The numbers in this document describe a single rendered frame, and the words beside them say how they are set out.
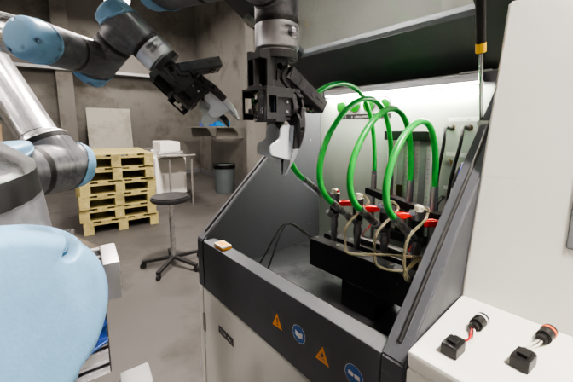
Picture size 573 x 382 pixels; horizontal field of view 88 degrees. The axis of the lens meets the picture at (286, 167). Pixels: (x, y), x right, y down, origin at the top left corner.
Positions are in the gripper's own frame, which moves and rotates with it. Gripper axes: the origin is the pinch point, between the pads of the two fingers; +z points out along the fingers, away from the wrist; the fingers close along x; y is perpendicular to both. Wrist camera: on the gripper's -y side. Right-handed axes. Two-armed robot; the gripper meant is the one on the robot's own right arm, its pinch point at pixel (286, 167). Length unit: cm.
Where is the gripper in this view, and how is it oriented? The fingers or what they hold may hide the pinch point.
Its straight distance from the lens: 55.1
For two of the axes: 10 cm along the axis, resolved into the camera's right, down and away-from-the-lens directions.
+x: 6.6, 1.0, -7.4
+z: 0.0, 9.9, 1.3
